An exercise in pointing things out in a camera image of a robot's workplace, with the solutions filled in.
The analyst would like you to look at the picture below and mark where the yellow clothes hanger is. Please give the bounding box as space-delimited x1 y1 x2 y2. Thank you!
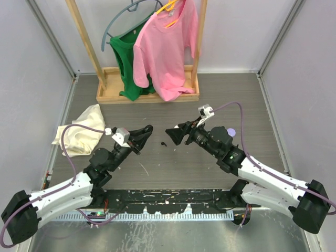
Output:
156 1 185 32

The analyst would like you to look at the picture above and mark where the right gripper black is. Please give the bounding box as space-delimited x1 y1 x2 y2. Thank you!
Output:
166 115 220 158

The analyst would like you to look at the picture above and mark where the purple earbud case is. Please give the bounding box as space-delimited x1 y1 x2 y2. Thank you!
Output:
227 128 236 137

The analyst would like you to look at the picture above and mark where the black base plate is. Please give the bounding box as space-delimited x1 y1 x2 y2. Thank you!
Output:
86 188 262 215

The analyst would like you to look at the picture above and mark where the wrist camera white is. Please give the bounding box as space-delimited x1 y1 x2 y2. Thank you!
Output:
197 104 215 127
105 128 130 148

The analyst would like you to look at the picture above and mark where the wooden clothes rack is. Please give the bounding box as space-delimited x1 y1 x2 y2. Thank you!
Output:
65 0 208 105

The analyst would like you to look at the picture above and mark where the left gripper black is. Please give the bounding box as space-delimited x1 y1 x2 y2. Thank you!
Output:
108 128 150 172

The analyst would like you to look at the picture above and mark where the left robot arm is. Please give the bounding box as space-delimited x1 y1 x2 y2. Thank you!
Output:
1 125 153 248

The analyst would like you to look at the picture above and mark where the green t-shirt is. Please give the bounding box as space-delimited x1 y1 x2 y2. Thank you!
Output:
110 13 155 101

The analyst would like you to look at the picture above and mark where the cream cloth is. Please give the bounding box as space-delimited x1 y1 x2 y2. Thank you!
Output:
52 104 105 157

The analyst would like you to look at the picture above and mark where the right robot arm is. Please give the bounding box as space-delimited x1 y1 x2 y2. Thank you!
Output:
165 121 331 234

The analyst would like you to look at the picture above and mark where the pink t-shirt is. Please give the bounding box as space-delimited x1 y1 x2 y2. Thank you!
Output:
133 1 198 101

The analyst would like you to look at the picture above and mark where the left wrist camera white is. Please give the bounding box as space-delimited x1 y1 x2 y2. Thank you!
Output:
105 128 130 148

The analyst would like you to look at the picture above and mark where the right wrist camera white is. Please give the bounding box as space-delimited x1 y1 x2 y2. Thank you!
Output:
197 104 215 127

